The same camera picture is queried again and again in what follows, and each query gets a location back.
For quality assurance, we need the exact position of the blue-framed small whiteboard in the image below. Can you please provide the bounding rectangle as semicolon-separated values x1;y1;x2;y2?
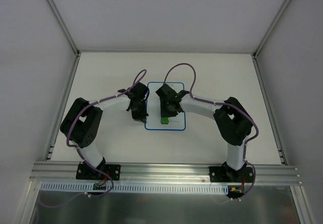
145;81;186;131

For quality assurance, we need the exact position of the green bone-shaped eraser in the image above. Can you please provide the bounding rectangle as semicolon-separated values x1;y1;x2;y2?
160;117;169;125

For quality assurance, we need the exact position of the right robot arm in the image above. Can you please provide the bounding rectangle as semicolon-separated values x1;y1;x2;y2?
156;83;253;182

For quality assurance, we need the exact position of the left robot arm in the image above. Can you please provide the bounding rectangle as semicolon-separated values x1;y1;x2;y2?
60;83;149;180

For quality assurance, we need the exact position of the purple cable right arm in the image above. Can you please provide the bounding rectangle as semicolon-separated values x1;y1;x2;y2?
164;63;260;202

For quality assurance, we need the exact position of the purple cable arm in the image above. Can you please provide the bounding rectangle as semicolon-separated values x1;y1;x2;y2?
37;69;148;208
164;63;260;202

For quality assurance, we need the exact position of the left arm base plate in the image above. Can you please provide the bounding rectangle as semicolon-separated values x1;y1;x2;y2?
76;162;121;181

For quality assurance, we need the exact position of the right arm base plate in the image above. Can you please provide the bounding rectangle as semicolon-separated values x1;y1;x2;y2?
208;165;255;183

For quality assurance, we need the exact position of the white slotted cable duct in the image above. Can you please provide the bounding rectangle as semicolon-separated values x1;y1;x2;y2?
40;182;229;195

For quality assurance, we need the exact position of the aluminium mounting rail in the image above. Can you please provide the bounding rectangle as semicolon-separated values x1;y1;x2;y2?
29;161;303;186

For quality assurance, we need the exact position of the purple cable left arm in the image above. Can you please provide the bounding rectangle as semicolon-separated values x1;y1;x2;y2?
37;69;148;208

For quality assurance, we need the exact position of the aluminium frame post left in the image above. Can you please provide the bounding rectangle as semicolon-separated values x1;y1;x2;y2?
45;0;79;56

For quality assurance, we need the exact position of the aluminium frame post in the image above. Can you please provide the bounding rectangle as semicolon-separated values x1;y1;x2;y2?
252;0;293;59
45;0;79;56

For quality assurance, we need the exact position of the aluminium frame post right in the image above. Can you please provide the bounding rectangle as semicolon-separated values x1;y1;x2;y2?
252;0;293;59

